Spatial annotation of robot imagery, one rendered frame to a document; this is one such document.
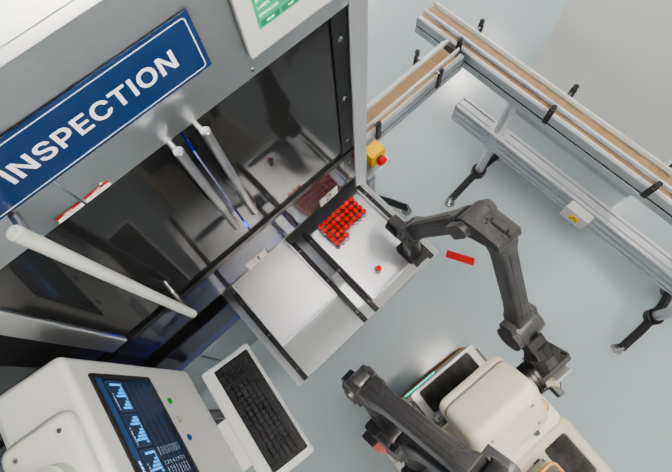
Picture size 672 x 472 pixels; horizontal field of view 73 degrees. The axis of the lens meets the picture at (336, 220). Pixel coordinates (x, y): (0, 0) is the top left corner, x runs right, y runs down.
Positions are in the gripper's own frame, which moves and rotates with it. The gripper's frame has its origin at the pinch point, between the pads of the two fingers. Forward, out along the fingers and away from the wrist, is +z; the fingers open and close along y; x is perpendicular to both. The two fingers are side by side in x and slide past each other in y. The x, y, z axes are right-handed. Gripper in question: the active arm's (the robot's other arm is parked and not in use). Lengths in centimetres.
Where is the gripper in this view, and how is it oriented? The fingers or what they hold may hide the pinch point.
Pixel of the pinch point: (413, 260)
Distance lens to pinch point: 168.5
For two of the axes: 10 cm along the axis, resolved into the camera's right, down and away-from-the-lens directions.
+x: -7.2, 6.6, -1.9
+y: -6.6, -5.9, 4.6
